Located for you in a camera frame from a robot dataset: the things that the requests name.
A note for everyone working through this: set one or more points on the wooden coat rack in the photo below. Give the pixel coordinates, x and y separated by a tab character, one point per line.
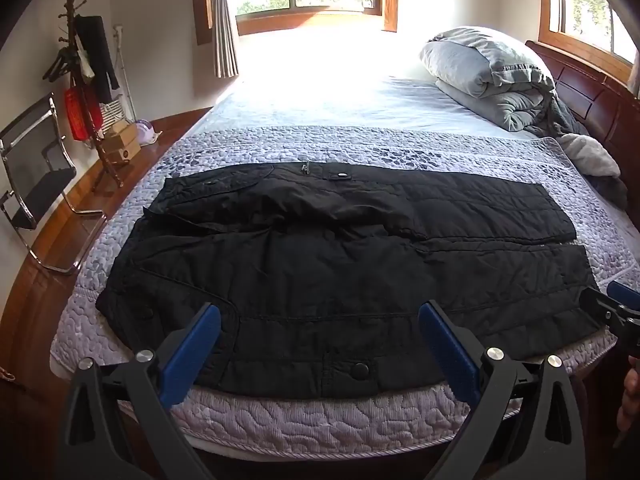
107	165

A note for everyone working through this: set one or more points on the white slatted basket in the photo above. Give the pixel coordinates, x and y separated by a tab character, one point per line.
111	112

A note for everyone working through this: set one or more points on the grey striped curtain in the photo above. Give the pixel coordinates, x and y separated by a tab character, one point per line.
224	35

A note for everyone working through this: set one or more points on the wooden headboard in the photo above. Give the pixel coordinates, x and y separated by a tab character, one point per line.
585	85

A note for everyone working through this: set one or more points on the grey folded comforter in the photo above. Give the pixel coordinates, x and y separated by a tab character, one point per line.
505	110

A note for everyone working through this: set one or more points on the black hanging garment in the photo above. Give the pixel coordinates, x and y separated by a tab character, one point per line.
97	55

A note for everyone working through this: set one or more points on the white thin pole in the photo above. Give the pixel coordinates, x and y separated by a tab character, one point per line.
122	70

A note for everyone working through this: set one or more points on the wooden framed window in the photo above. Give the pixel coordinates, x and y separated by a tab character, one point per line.
585	42
310	17

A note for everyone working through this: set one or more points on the white pillow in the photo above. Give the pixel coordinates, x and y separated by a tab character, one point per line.
450	62

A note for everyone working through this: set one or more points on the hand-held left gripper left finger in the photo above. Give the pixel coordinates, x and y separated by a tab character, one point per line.
192	355

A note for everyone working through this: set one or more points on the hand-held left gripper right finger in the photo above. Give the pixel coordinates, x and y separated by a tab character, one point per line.
447	355

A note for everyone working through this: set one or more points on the dark grey fleece blanket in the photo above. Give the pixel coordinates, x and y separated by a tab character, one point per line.
565	117

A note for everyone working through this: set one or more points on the cardboard box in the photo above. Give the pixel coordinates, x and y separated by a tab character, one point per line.
122	155
120	135

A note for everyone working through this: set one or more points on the white plush blanket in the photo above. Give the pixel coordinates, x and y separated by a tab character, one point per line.
592	155

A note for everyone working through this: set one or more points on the person's right hand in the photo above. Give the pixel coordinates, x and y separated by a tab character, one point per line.
631	395

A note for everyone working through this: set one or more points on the black quilted jacket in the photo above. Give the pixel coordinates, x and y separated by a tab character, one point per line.
325	270

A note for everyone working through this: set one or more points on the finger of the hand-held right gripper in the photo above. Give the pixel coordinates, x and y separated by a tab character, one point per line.
602	310
625	295

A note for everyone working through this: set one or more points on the grey floral quilted bedspread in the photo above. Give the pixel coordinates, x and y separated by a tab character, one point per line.
400	145

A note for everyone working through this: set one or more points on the black clothes hangers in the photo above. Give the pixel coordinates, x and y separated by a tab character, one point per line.
57	65

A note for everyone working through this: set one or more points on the red bag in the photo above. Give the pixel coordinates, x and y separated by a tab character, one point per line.
80	115

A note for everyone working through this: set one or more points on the black metal frame chair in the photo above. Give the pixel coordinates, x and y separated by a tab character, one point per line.
35	165

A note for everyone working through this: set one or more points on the pale bed sheet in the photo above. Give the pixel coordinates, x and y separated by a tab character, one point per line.
350	105

